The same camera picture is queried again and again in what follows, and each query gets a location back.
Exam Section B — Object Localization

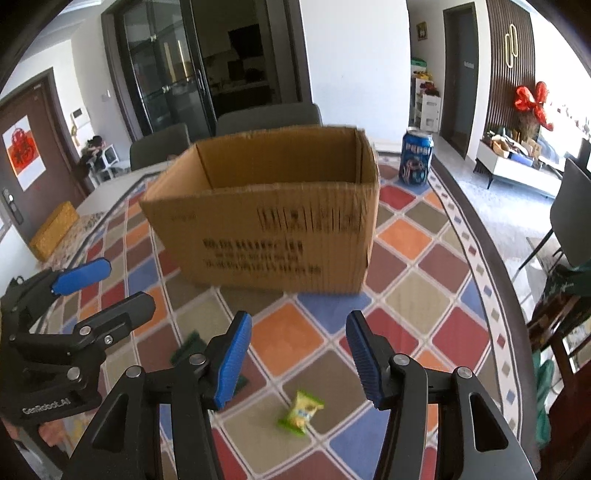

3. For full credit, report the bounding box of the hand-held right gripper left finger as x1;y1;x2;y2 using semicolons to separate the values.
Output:
60;311;253;480

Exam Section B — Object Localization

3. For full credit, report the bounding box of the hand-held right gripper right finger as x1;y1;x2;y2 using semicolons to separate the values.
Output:
345;309;539;480

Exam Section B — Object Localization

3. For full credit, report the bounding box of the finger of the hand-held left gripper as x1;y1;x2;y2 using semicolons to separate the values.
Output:
0;257;113;333
8;291;157;387

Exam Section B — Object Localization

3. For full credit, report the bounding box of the green yellow candy packet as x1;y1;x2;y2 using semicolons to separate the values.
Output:
277;389;325;437

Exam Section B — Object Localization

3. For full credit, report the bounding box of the brown cardboard box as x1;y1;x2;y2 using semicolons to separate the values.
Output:
139;126;382;296

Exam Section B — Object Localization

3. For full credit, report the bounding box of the dark green snack packet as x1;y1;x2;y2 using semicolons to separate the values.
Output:
170;332;250;395

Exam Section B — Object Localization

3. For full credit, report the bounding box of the yellow box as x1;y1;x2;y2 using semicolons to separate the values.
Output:
28;200;79;261

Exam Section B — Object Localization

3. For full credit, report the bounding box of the colourful diamond pattern tablecloth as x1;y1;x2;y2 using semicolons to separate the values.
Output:
34;152;532;480

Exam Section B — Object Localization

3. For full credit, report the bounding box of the black door lock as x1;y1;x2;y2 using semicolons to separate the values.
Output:
2;188;24;227

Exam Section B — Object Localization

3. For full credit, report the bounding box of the black bag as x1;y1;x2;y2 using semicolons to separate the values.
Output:
76;135;108;169

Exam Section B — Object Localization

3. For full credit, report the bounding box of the brown entrance door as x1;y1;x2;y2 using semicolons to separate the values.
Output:
0;69;93;273

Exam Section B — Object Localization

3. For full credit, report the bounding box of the red paper door poster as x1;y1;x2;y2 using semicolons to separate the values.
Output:
2;115;47;190

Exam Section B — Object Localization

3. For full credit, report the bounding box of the grey dining chair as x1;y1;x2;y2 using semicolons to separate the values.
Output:
130;122;192;171
215;102;323;137

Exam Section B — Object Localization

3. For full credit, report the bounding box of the brown wooden chair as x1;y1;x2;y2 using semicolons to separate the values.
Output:
526;288;591;444

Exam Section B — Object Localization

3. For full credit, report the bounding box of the blue soda can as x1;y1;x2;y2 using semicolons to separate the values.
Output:
398;128;435;186

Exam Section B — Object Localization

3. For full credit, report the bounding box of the black glass door cabinet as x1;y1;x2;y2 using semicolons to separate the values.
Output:
102;0;218;144

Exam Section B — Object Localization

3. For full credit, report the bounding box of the green cloth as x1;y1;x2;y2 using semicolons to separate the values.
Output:
531;263;591;444

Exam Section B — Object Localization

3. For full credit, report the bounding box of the white low cabinet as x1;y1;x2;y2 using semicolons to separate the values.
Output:
475;138;566;199

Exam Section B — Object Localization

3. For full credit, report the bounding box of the dark dining chair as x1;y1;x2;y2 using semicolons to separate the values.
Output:
526;157;591;273

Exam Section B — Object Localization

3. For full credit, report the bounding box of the white toy shelf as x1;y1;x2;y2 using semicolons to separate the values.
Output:
411;58;441;134

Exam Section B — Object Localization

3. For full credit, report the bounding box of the pile of paper boxes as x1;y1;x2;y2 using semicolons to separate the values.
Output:
482;124;561;169

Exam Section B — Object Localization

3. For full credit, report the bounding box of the dark interior door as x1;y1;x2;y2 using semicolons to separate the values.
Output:
443;2;481;160

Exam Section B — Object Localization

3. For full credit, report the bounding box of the red bow decoration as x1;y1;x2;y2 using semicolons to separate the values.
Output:
514;82;555;130

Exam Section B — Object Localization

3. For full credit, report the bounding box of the gold wall ornament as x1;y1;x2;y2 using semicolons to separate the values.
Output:
503;21;518;68

